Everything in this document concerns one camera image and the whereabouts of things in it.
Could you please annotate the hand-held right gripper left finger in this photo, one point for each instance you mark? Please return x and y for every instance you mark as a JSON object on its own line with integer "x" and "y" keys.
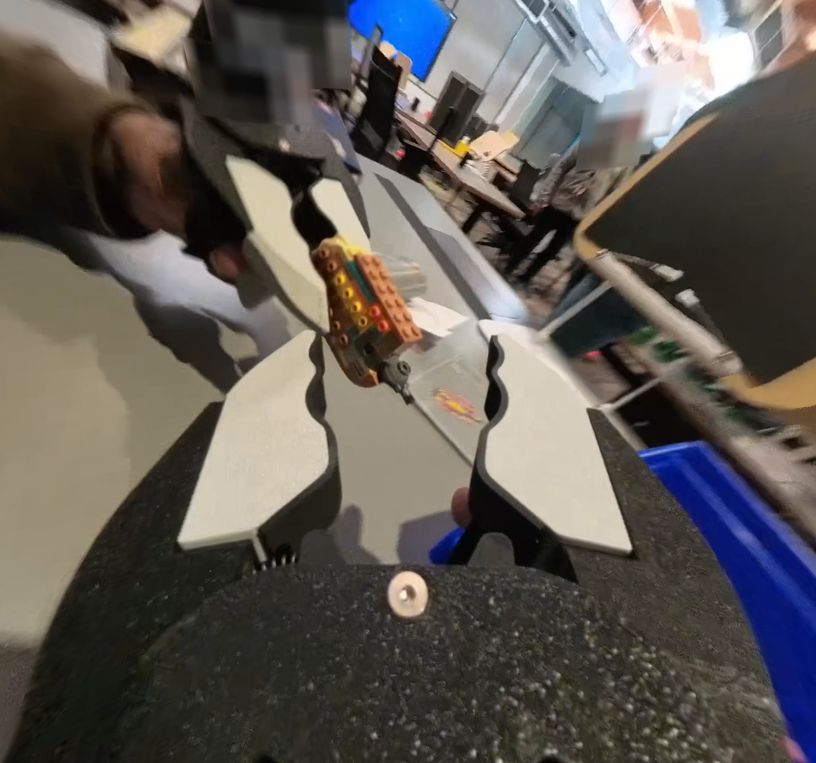
{"x": 261, "y": 463}

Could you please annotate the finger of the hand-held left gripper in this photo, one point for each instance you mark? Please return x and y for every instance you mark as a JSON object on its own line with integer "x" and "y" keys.
{"x": 344, "y": 208}
{"x": 274, "y": 247}

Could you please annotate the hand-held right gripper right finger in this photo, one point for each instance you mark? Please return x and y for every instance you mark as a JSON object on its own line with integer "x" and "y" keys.
{"x": 548, "y": 463}

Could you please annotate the toy brick model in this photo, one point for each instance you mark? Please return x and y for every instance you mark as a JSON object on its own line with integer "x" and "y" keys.
{"x": 370, "y": 304}

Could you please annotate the blue plastic bin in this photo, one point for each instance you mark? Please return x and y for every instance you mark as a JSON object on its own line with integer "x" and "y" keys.
{"x": 752, "y": 553}

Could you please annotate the person's left forearm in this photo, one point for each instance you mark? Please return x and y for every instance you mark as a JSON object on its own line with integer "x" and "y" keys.
{"x": 51, "y": 126}

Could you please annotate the grey desk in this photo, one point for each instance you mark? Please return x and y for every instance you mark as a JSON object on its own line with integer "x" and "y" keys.
{"x": 64, "y": 393}

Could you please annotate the person's left hand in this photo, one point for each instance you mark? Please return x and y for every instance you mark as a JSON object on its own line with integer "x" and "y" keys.
{"x": 146, "y": 170}

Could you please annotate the instruction booklet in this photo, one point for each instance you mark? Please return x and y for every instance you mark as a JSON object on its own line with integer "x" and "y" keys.
{"x": 446, "y": 380}

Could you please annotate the wooden table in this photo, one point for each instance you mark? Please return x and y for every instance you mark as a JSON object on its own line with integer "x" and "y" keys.
{"x": 484, "y": 193}

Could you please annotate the blue monitor screen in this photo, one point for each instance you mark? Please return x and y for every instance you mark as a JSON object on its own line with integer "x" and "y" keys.
{"x": 401, "y": 11}

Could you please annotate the black divider panel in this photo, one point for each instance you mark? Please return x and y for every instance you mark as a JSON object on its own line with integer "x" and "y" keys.
{"x": 714, "y": 221}

